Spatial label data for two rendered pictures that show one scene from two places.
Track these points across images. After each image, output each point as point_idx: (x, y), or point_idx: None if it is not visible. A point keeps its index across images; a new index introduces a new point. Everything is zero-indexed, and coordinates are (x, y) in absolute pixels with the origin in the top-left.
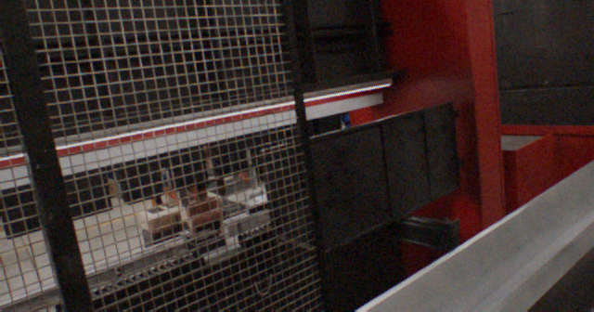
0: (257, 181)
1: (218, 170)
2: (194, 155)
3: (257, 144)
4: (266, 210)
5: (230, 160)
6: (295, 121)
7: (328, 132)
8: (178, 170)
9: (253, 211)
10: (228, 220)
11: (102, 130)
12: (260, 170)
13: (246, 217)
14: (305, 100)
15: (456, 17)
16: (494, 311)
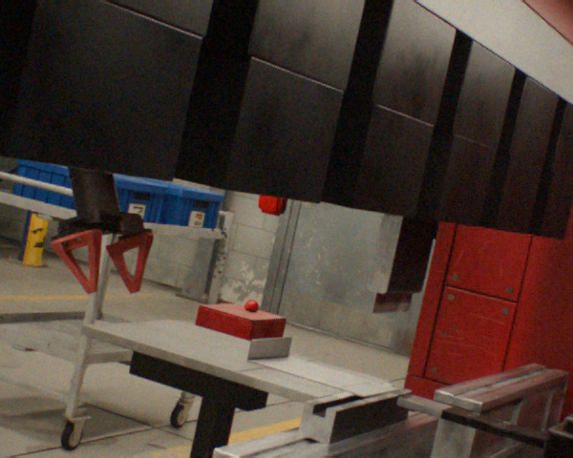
0: (386, 286)
1: (347, 157)
2: (332, 13)
3: (463, 105)
4: (379, 440)
5: (397, 128)
6: (541, 74)
7: (561, 175)
8: (266, 58)
9: (342, 430)
10: (253, 451)
11: None
12: (408, 236)
13: (330, 457)
14: (572, 10)
15: None
16: None
